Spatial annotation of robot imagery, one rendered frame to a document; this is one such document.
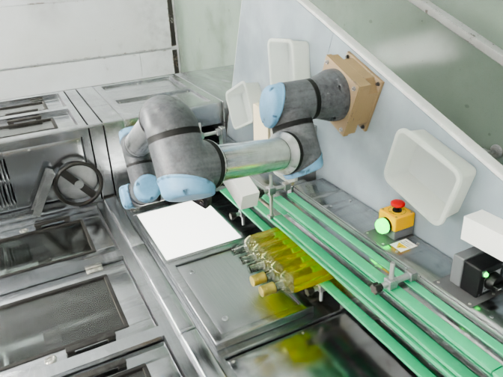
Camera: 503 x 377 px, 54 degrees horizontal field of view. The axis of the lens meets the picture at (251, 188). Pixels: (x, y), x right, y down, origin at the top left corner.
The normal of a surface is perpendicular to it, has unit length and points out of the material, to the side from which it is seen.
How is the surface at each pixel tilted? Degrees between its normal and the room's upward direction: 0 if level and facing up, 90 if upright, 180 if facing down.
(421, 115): 0
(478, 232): 0
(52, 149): 90
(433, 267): 90
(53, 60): 90
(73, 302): 90
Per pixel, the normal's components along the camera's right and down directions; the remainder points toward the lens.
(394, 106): -0.89, 0.24
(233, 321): -0.04, -0.90
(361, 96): 0.44, 0.66
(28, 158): 0.46, 0.38
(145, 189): 0.38, -0.13
